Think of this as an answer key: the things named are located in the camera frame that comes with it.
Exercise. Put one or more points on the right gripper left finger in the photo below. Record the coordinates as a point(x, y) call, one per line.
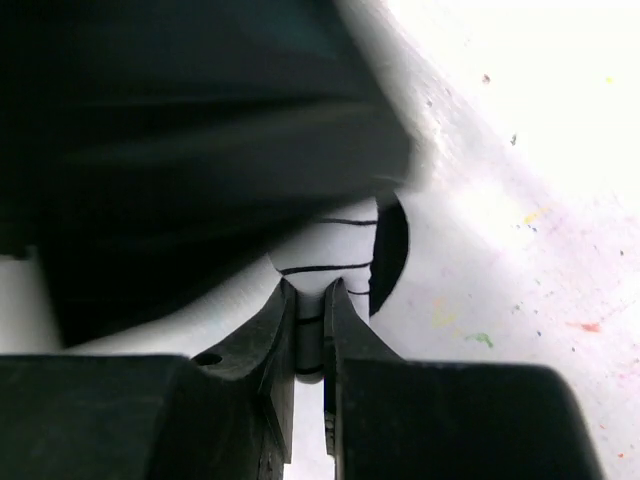
point(226, 413)

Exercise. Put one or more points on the white sock black thin stripes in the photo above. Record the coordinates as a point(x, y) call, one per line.
point(364, 246)

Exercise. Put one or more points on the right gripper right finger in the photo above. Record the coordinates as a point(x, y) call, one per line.
point(391, 418)

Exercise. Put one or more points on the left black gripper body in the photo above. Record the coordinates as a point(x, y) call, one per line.
point(152, 149)

